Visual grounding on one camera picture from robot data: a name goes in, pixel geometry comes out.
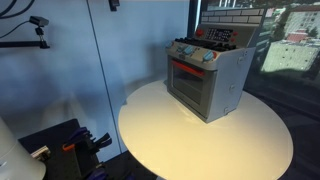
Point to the white rounded robot base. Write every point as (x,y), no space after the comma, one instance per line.
(16,156)

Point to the small blue stove knob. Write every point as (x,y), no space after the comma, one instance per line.
(169,44)
(181,48)

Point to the grey toy stove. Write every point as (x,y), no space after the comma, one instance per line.
(226,80)

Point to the black tool holder block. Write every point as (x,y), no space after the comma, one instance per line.
(60,160)

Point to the silver metal connector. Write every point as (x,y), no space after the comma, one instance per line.
(40,153)

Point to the black camera on stand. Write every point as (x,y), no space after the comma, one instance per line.
(39,21)

